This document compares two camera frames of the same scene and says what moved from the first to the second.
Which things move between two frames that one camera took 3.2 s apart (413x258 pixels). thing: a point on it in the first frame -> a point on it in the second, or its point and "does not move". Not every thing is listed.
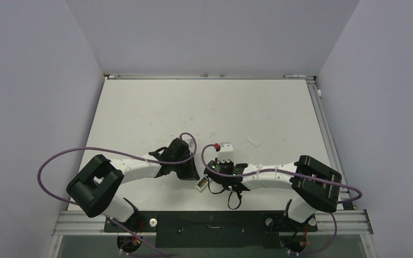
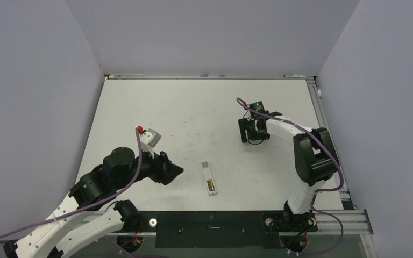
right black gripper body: (224, 183) -> (248, 127)
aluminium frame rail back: (179, 76) does not move
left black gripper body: (184, 170) -> (150, 167)
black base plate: (215, 229) does not move
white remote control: (198, 187) -> (209, 178)
